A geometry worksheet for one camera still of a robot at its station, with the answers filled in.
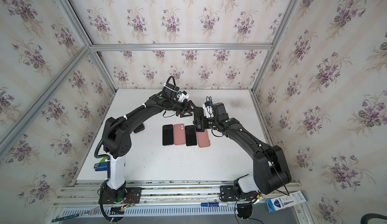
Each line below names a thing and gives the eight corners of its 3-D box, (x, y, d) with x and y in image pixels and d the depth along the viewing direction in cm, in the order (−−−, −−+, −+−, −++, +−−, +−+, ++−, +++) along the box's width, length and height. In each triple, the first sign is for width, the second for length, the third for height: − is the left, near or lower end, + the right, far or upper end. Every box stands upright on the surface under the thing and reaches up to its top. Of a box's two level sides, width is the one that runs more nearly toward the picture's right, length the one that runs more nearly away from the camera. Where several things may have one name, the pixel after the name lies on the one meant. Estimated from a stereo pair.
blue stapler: (96, 172, 82) (92, 169, 79) (97, 166, 85) (93, 163, 81) (110, 170, 83) (106, 167, 80) (111, 164, 85) (107, 161, 82)
